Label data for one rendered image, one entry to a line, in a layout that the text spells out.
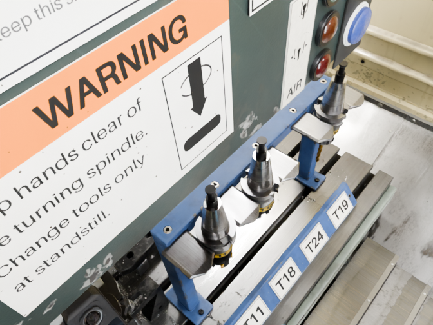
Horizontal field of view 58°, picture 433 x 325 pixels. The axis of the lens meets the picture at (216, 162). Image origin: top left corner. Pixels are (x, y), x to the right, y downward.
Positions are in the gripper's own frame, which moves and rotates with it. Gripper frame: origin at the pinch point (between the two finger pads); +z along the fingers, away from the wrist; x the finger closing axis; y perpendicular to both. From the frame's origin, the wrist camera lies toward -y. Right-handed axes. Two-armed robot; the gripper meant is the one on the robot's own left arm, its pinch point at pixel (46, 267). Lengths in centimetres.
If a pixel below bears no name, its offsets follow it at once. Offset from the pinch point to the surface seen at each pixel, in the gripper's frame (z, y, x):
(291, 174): -15.3, 3.7, 36.8
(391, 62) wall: -8, 23, 100
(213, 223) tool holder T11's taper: -13.5, -1.3, 19.5
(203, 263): -14.7, 3.6, 15.5
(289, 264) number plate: -19.7, 30.2, 34.4
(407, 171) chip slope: -27, 46, 87
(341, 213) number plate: -21, 32, 53
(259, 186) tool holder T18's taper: -13.6, 1.2, 30.1
